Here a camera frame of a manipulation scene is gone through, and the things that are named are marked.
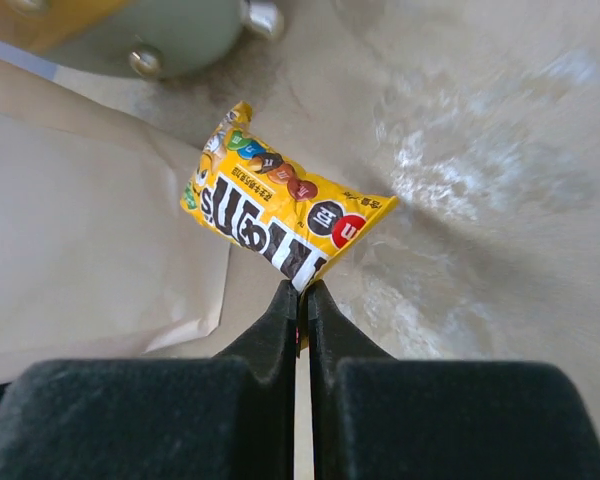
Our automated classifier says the brown paper bag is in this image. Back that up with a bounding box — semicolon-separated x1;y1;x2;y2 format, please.
0;60;229;384

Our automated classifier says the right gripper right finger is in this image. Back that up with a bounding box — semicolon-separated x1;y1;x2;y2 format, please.
305;282;600;479

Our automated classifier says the white orange cylinder container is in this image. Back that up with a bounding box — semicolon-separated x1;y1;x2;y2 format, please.
0;0;284;80

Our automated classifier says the yellow m&m's packet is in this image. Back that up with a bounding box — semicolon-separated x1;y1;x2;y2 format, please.
180;102;399;292

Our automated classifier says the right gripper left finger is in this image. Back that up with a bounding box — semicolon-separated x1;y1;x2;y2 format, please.
0;282;298;479

